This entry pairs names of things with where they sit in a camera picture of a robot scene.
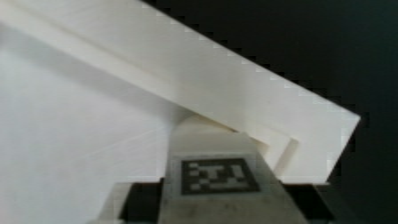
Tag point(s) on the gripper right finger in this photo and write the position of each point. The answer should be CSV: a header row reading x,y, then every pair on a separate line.
x,y
318,205

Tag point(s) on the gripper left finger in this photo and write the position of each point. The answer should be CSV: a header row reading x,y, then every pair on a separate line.
x,y
131,203

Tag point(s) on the white table leg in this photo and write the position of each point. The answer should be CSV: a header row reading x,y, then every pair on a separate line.
x,y
220,188

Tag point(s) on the white square tabletop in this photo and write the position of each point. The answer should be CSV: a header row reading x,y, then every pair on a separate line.
x,y
110,73

